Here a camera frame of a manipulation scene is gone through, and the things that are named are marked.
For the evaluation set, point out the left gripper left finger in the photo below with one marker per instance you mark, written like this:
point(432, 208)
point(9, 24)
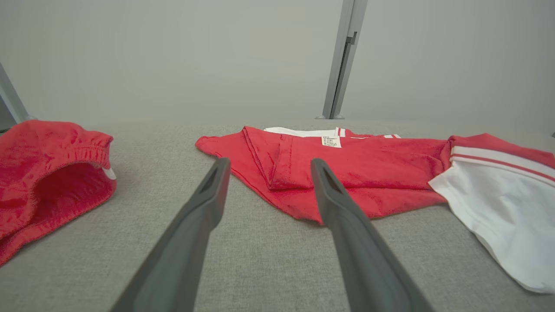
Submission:
point(182, 242)

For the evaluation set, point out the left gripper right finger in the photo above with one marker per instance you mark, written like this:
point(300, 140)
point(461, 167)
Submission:
point(360, 260)

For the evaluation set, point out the red and white striped shirt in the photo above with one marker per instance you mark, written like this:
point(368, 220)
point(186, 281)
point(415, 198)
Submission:
point(390, 173)

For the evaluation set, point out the red shorts with white trim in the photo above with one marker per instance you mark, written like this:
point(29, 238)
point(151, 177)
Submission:
point(43, 173)

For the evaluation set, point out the grey partition post with feet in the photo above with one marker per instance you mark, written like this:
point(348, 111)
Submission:
point(334, 86)

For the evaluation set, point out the grey partition end post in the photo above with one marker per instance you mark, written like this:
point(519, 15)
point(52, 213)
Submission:
point(13, 106)

